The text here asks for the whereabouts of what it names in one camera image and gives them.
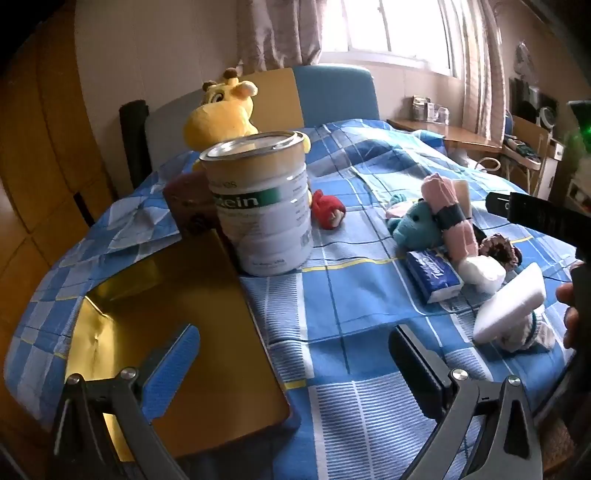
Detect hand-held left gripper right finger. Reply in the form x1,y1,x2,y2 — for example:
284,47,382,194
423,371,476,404
388,324,544,480

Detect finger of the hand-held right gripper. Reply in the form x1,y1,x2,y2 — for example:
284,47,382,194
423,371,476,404
485,191,591,243

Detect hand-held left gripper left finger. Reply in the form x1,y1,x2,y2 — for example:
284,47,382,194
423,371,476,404
51,324,204,480

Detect mauve satin scrunchie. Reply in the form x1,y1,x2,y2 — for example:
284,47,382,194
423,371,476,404
478,233,523,271

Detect gold lined gift box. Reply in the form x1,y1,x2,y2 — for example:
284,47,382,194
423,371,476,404
65,173,293,460

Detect blue plush toy pink dress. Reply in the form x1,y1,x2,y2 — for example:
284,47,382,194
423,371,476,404
384,193,448,254

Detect person's right hand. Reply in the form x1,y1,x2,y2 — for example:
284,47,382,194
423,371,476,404
556,282,583,350

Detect beige rolled towel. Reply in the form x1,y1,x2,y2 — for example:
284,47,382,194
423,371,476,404
452,179,474,220

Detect white foam block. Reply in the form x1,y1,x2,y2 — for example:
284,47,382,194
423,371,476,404
473,261,546,345

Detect white sock green stripes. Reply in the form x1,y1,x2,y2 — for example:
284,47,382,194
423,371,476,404
496,311,562,354

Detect white rolled cloth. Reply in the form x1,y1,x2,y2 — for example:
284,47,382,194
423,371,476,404
459,255,507,293

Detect blue plaid bed sheet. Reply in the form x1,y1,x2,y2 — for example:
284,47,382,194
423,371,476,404
4,117,578,480

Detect pink rolled towel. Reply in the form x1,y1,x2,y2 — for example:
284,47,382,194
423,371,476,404
420,173,480,262

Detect blue tissue pack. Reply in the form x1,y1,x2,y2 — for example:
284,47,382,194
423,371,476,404
405,248,465,304

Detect wooden desk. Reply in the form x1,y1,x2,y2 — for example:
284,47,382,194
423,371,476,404
386,117,504,154

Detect clear containers on desk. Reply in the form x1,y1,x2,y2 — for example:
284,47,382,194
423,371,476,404
410,95,451,123

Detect patterned curtain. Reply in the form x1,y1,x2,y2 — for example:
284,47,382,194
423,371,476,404
438,0,509,145
235,0,325,73

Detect white metal powder can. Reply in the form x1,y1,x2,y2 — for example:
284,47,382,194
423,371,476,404
199,130,315,277

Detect small red plush toy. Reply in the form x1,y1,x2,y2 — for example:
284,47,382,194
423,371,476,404
311,189,347,230

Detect black upright pad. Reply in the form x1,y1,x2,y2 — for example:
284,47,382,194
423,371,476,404
119,99,151,191

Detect window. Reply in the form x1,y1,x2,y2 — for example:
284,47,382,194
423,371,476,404
318,0,463,77

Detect yellow giraffe plush toy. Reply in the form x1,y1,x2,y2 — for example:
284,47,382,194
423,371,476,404
184,68,260,175

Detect wooden wardrobe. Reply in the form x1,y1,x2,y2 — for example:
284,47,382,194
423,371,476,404
0,18,134,333

